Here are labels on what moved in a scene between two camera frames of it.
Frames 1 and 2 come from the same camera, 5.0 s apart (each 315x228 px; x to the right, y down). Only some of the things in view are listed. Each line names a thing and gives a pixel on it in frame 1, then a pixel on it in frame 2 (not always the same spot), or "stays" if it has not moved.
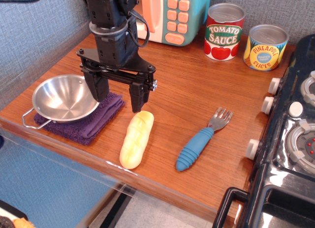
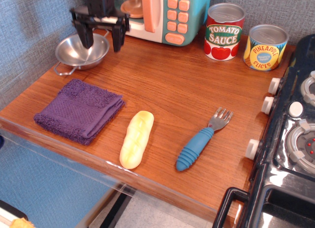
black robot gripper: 118,57 → 100,7
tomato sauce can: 223,29 stays
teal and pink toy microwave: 173,18 stays
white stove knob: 273,85 stays
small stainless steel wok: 61,98 → 72,54
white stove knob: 252,148 stays
